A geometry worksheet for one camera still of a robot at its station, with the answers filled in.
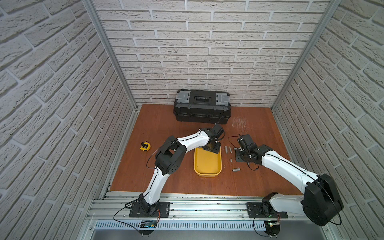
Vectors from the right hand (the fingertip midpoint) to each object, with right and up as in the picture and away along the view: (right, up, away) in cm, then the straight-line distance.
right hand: (240, 156), depth 86 cm
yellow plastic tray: (-20, -5, +3) cm, 21 cm away
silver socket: (-7, +2, +9) cm, 11 cm away
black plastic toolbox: (-22, +31, +11) cm, 39 cm away
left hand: (-13, +3, +8) cm, 15 cm away
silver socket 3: (-4, -9, 0) cm, 9 cm away
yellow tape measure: (-60, +4, +8) cm, 60 cm away
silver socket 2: (-4, +2, +8) cm, 9 cm away
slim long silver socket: (-5, -4, +4) cm, 7 cm away
